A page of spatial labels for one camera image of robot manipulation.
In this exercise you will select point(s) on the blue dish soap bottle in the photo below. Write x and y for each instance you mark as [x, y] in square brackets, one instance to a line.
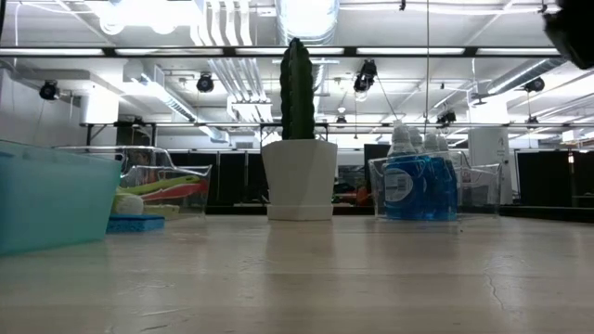
[431, 141]
[415, 139]
[404, 190]

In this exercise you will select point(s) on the red dish brush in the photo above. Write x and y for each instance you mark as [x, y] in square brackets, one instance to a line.
[185, 191]

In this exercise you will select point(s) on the lime green dish brush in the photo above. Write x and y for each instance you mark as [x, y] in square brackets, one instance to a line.
[158, 185]

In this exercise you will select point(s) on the blue sponge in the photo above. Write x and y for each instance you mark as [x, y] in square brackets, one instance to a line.
[134, 223]

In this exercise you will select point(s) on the yellow-green brush with white head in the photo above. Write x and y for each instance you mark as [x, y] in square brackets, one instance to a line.
[127, 205]

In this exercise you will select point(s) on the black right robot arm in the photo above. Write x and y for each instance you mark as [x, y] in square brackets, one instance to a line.
[573, 32]

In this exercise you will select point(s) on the white hexagonal plant pot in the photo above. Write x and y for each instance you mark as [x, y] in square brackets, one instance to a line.
[299, 181]

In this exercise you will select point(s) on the black partition panel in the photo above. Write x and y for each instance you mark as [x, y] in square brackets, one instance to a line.
[232, 178]
[552, 178]

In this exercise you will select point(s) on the green cactus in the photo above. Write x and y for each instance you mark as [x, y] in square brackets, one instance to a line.
[298, 93]

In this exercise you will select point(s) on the clear plastic bin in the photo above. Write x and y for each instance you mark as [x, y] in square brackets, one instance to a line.
[478, 190]
[185, 209]

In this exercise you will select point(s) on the black ceiling spotlight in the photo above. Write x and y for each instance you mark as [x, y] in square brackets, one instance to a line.
[534, 85]
[446, 117]
[48, 90]
[205, 83]

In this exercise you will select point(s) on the black overhead rig bar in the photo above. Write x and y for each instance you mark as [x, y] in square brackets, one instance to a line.
[232, 52]

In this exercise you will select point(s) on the white round pillar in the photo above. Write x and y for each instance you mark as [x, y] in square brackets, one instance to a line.
[489, 162]

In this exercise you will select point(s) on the teal plastic bin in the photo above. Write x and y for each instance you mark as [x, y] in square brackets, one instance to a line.
[51, 204]

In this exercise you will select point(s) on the black overhead camera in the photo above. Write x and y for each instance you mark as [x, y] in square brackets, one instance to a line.
[365, 76]

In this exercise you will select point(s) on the silver ventilation duct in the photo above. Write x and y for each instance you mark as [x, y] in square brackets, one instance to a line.
[306, 21]

